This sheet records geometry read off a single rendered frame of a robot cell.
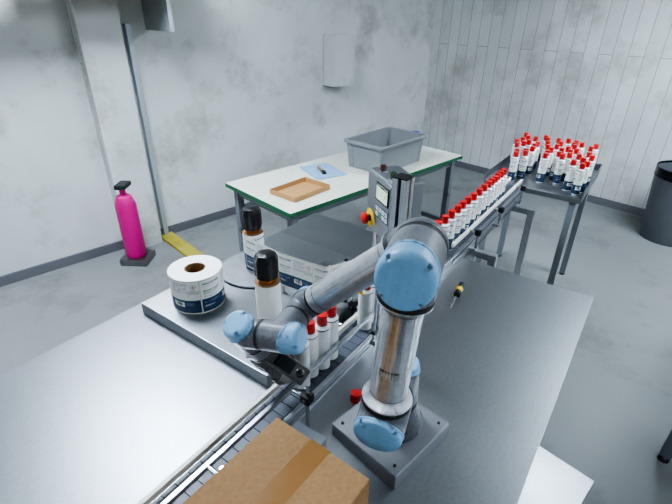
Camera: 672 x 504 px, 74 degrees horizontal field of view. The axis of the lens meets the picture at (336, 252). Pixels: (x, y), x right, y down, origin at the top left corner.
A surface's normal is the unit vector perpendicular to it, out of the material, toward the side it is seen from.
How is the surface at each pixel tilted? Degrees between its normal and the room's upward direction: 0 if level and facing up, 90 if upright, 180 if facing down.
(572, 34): 90
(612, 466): 0
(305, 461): 0
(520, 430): 0
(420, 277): 83
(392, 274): 83
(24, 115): 90
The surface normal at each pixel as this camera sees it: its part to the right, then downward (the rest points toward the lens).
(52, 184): 0.69, 0.35
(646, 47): -0.73, 0.32
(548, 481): 0.01, -0.88
